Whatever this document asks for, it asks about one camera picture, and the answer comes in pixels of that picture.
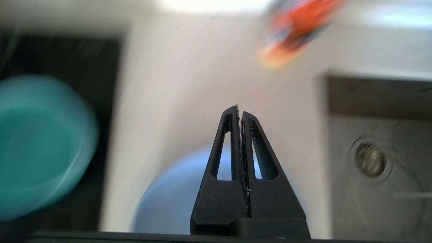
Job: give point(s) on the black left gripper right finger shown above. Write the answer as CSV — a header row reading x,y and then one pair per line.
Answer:
x,y
273,202

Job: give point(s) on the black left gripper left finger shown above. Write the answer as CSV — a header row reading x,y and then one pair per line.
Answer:
x,y
219,202

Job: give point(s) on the blue round plate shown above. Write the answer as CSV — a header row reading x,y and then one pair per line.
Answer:
x,y
168,202

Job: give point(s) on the orange dish soap bottle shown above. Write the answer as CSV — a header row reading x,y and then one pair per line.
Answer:
x,y
297,27

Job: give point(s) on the teal plastic bowl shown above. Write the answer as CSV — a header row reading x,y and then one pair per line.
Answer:
x,y
40,148

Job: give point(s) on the metal sink drain strainer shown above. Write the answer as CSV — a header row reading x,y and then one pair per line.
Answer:
x,y
369,158

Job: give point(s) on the stainless steel sink basin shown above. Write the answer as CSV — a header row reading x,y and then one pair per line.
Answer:
x,y
388,209

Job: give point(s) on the black induction cooktop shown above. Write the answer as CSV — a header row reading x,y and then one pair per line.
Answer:
x,y
101,84

